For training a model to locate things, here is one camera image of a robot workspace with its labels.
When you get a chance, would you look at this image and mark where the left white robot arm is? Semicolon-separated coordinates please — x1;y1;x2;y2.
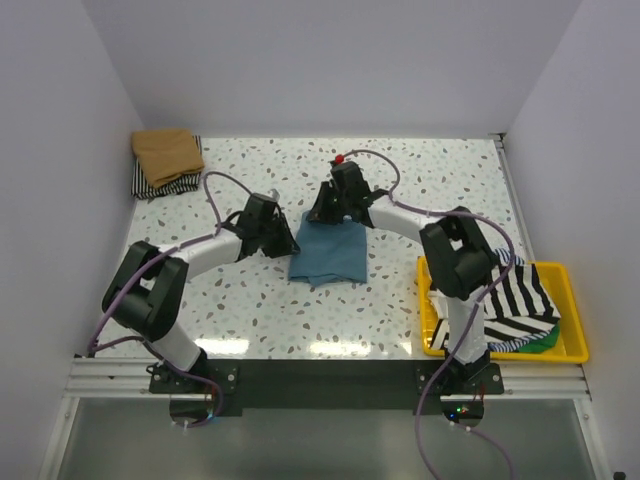
101;193;300;392

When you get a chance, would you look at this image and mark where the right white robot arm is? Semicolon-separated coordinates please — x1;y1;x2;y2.
307;158;497;393

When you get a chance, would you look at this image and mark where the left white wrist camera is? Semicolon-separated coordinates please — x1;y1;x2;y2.
268;189;280;202

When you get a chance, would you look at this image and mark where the yellow plastic bin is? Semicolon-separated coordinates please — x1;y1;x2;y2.
417;256;589;364

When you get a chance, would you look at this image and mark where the black white striped tank top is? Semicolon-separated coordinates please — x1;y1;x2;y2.
427;264;562;350

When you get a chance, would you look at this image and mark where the navy white striped tank top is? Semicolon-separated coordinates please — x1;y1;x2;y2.
493;247;527;266

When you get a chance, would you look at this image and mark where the blue tank top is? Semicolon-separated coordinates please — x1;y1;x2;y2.
288;210;368;287

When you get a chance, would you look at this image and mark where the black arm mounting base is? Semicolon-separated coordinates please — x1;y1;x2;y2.
146;359;505;426

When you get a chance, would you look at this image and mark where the green tank top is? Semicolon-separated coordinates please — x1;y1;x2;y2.
488;325;560;354

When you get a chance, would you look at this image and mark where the folded tan tank top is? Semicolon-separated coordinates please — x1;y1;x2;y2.
131;128;204;189

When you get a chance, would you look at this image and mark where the folded thin-striped tank top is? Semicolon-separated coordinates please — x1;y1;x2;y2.
131;134;204;200

